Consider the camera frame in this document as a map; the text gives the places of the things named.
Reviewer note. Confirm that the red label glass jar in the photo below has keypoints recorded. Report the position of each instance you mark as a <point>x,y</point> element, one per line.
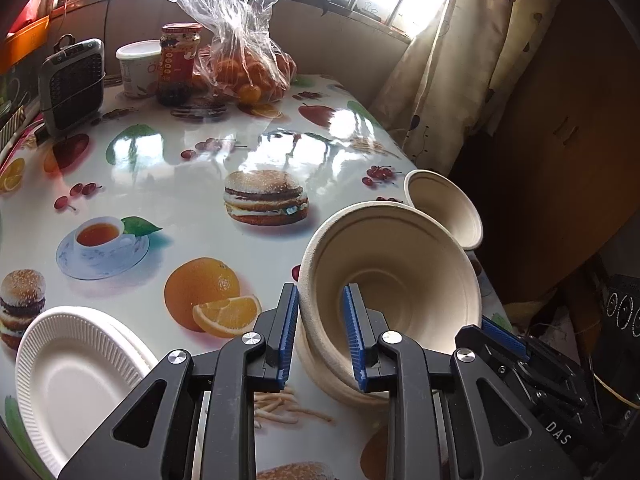
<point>180,65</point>

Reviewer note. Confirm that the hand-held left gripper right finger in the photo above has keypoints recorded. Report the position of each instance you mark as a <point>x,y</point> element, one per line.
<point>352,335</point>

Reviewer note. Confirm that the white plastic tub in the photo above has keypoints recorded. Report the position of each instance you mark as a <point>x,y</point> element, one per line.
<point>137,70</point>

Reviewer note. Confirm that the black appliance with dials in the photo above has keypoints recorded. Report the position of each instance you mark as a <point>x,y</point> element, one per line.
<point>622,310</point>

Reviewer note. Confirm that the beige paper bowl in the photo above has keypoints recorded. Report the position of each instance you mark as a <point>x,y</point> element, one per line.
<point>322,375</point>
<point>400,270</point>
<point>442,207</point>

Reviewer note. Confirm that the orange tray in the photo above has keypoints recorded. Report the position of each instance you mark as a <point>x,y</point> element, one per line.
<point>25,40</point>

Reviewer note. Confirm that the cream spotted curtain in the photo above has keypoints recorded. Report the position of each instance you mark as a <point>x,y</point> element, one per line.
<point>450,60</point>

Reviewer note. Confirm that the grey fan heater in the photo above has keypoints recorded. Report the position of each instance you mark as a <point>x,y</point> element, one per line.
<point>72,85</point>

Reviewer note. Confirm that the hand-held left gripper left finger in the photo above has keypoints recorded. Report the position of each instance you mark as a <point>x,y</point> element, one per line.
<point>287,335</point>

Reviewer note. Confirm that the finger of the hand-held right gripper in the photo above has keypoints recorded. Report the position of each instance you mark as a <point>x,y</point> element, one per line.
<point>505,337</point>
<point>500,360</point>

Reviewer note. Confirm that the plastic bag of oranges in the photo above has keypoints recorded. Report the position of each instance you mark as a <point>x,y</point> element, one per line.
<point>250,60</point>

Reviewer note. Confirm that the wooden cabinet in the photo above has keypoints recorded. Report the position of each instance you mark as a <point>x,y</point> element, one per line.
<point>575,160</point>

